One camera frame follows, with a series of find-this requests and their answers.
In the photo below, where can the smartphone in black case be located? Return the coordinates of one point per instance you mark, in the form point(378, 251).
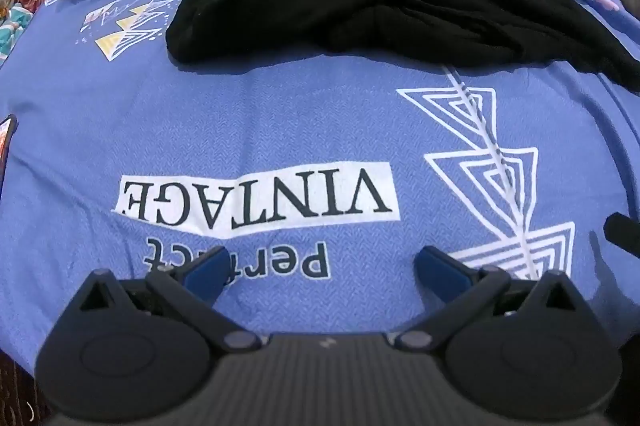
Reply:
point(6, 151)

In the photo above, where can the blue printed bedsheet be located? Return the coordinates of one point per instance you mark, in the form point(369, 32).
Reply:
point(250, 131)

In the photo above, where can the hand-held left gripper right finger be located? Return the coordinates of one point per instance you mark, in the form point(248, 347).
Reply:
point(439, 267)

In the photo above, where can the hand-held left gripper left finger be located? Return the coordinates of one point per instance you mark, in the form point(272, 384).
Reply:
point(206, 272)

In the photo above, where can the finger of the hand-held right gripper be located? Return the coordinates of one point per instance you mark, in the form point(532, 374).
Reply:
point(624, 233)

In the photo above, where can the black pants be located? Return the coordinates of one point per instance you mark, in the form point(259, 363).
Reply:
point(310, 6)

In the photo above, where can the teal patterned cloth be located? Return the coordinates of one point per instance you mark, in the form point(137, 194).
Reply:
point(12, 33)

